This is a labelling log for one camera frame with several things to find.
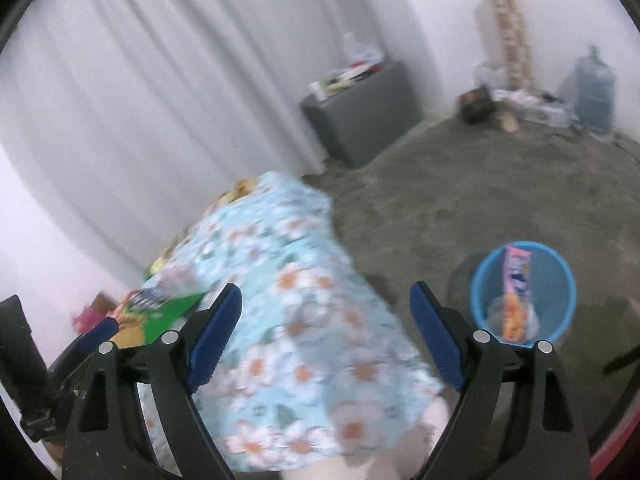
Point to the blue floral tablecloth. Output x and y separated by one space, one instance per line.
300 310

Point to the white plastic bags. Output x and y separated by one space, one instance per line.
535 105

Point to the patterned rolled mat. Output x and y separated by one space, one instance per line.
510 35

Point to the clear plastic bag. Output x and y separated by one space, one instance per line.
360 50

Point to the blue water jug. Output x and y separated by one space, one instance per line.
595 90

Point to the pile of small packets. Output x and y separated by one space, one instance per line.
350 75

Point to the grey cabinet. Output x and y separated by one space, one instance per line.
365 120

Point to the dark brown box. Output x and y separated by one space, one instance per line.
477 105

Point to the lime green snack packet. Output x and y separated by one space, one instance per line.
160 262

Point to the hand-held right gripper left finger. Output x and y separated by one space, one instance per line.
215 340

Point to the pink small object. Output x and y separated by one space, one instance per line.
87 317

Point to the green yellow snack packet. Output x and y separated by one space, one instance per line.
165 312

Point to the golden snack packet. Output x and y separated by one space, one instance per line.
240 187

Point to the pink snack packet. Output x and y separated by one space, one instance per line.
517 280

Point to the brown cardboard piece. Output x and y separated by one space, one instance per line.
510 121

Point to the grey white curtain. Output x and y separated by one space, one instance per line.
150 85

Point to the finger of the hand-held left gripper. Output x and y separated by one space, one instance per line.
100 332

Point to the blue mesh wastebasket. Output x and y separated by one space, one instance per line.
482 285

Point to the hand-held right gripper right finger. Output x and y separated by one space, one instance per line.
435 340

